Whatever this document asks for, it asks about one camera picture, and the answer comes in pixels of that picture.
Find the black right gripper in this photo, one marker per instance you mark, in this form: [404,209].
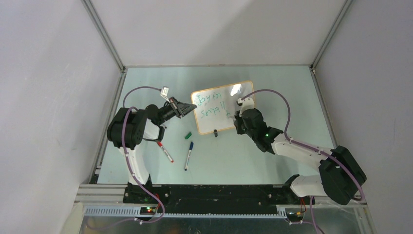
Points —
[237,123]

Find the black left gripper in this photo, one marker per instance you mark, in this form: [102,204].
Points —
[179,108]

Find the green marker cap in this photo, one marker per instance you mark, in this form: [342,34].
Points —
[188,135]

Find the yellow framed whiteboard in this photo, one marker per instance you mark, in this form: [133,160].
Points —
[217,106]

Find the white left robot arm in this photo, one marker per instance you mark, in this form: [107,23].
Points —
[130,126]

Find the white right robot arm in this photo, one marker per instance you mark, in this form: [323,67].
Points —
[339,175]

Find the blue marker pen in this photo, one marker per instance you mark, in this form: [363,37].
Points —
[188,156]

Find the red marker pen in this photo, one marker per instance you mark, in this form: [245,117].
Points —
[165,152]

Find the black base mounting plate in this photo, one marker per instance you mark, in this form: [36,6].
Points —
[214,199]

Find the right controller circuit board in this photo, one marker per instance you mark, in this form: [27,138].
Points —
[294,217]

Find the controller circuit board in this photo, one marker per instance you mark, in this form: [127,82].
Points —
[294,217]
[148,210]

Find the left controller circuit board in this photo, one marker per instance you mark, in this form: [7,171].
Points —
[148,210]

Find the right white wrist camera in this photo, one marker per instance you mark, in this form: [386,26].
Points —
[245,104]

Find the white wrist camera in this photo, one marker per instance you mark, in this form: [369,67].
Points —
[245,104]
[164,93]

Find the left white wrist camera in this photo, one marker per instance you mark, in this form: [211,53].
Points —
[164,93]

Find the left aluminium frame post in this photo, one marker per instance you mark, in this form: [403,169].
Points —
[99,25]

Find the aluminium frame post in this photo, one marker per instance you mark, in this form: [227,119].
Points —
[99,25]
[330,34]

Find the right aluminium frame post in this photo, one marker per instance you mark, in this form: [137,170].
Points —
[330,34]

